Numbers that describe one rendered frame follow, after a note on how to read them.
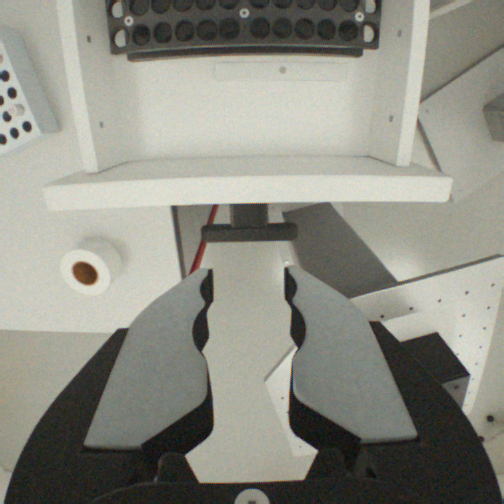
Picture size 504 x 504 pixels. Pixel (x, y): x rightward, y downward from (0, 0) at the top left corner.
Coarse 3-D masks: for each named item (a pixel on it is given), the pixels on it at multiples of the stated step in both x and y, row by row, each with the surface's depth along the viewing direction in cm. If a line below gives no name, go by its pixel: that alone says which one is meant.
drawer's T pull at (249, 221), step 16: (240, 208) 20; (256, 208) 21; (208, 224) 22; (224, 224) 22; (240, 224) 21; (256, 224) 21; (272, 224) 22; (288, 224) 22; (208, 240) 21; (224, 240) 21; (240, 240) 22; (256, 240) 22; (272, 240) 22; (288, 240) 22
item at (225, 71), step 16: (224, 64) 21; (240, 64) 21; (256, 64) 22; (272, 64) 22; (288, 64) 22; (304, 64) 22; (320, 64) 22; (336, 64) 22; (224, 80) 22; (240, 80) 22; (256, 80) 23; (272, 80) 23; (288, 80) 23; (304, 80) 23; (320, 80) 22; (336, 80) 22
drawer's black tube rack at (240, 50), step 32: (128, 0) 15; (160, 0) 17; (192, 0) 15; (224, 0) 18; (256, 0) 18; (288, 0) 18; (320, 0) 18; (352, 0) 18; (160, 32) 18; (192, 32) 18; (224, 32) 19; (256, 32) 19; (288, 32) 19; (320, 32) 19; (352, 32) 19
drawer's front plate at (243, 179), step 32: (160, 160) 26; (192, 160) 25; (224, 160) 24; (256, 160) 24; (288, 160) 24; (320, 160) 24; (352, 160) 24; (64, 192) 18; (96, 192) 18; (128, 192) 18; (160, 192) 18; (192, 192) 18; (224, 192) 18; (256, 192) 18; (288, 192) 18; (320, 192) 18; (352, 192) 18; (384, 192) 18; (416, 192) 18; (448, 192) 19
